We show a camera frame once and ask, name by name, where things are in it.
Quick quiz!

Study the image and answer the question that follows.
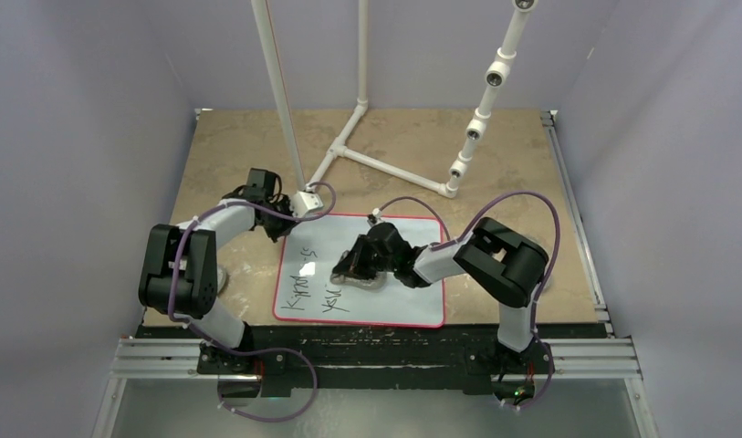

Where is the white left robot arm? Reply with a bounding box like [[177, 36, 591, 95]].
[[138, 168, 312, 373]]

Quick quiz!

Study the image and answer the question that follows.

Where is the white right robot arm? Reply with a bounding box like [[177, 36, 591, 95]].
[[330, 217, 556, 371]]

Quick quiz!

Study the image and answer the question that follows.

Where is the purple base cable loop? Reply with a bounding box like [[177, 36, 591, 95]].
[[215, 350, 319, 423]]

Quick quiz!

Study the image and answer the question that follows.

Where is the aluminium rail frame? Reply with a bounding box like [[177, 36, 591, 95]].
[[92, 109, 659, 438]]

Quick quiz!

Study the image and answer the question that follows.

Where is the pink framed whiteboard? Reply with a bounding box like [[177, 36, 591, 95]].
[[272, 214, 446, 329]]

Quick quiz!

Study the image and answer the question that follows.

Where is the white PVC pipe frame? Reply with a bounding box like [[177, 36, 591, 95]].
[[249, 0, 541, 201]]

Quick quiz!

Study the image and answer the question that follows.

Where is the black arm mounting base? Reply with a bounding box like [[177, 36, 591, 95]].
[[118, 324, 607, 398]]

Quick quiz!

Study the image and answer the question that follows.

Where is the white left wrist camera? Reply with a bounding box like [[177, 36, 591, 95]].
[[290, 191, 324, 218]]

